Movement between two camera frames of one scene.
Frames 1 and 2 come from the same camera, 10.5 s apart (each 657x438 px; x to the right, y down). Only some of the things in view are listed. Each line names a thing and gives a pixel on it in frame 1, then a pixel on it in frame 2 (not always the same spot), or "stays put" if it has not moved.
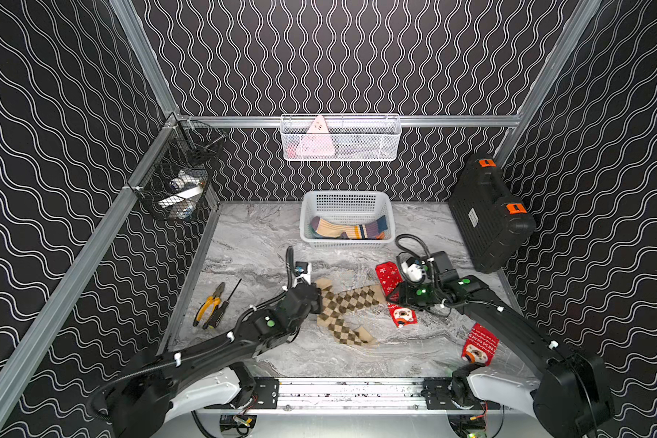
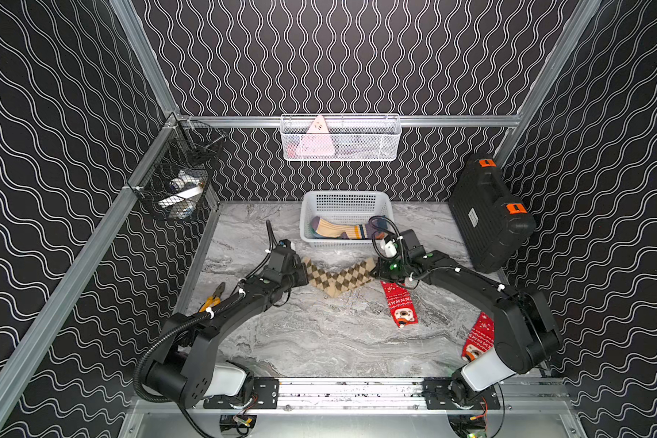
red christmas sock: (480, 345) stays put
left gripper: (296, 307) → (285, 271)
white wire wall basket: (340, 137) stays put
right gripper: (401, 296) → (380, 272)
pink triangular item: (318, 140) stays put
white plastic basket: (348, 219) stays put
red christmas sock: (389, 277) stays put
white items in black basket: (184, 192) stays put
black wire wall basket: (173, 180) stays put
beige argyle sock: (330, 318) → (338, 282)
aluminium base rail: (355, 393) stays put
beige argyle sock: (340, 302) → (350, 277)
